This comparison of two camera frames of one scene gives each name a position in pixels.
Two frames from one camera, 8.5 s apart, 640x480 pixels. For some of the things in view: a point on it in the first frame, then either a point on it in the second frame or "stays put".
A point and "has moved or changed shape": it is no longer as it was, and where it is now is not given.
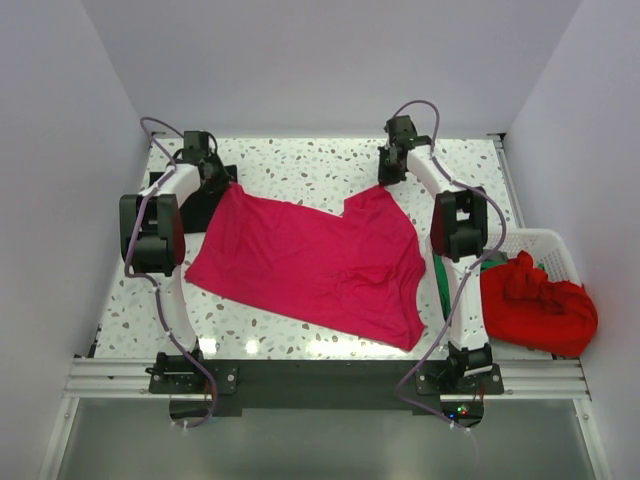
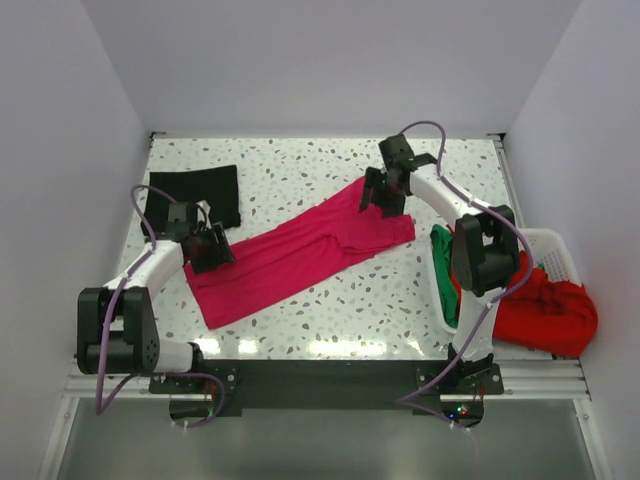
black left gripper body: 219,176 to 207,244
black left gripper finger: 232,172 to 223,242
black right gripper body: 398,173 to 385,191
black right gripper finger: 384,165 to 372,177
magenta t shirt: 357,274 has moved or changed shape
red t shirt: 526,307 stays put
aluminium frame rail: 122,378 stays put
